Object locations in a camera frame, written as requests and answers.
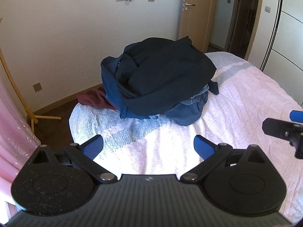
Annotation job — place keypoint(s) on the maroon garment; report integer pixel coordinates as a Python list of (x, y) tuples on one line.
[(95, 97)]

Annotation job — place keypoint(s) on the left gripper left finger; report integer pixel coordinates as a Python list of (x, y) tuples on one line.
[(82, 156)]

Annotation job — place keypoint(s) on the low wall socket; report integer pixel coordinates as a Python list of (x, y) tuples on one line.
[(37, 87)]

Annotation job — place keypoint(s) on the wooden door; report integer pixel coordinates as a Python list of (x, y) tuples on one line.
[(196, 22)]

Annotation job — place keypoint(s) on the wooden coat stand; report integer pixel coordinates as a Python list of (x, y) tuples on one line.
[(30, 114)]

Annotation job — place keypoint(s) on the navy blue garment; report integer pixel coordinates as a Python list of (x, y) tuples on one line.
[(109, 67)]

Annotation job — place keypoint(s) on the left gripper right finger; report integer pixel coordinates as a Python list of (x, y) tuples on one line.
[(213, 155)]

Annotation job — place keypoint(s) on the pink and grey bedspread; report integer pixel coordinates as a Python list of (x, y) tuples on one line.
[(160, 146)]

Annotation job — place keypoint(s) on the black trousers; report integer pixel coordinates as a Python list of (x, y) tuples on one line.
[(156, 74)]

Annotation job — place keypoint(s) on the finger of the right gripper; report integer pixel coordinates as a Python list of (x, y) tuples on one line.
[(296, 116), (285, 130)]

